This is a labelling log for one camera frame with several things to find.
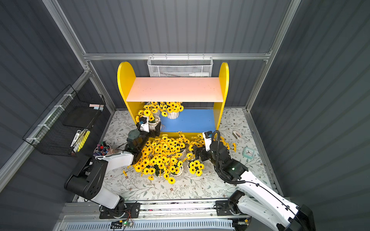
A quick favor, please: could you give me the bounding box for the sunflower pot top shelf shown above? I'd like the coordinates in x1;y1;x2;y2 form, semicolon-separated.
220;136;237;152

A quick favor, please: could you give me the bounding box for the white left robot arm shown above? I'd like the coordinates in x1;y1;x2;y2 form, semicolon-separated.
64;125;161;212

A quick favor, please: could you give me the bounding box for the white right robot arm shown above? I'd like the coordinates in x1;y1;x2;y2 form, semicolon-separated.
194;131;316;231

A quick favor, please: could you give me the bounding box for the yellow wooden shelf unit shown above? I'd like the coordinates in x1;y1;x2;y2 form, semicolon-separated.
117;62;230;137

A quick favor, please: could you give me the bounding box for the pen holder with markers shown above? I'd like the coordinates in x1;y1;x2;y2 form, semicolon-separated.
93;141;112;157

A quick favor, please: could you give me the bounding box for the pink sticky note pad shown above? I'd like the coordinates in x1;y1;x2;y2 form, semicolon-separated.
89;104;104;111

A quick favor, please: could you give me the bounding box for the yellow book in basket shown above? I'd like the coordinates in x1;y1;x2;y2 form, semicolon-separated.
70;129;90;154

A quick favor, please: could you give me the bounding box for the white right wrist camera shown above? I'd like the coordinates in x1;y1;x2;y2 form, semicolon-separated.
202;131;213;152

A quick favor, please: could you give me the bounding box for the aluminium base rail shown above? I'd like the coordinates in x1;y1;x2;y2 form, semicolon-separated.
57;197;293;229

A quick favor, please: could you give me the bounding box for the white wire basket behind shelf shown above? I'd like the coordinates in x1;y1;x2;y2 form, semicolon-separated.
147;57;214;78

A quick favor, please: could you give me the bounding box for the black wire wall basket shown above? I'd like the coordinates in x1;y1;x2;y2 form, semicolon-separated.
23;87;106;157

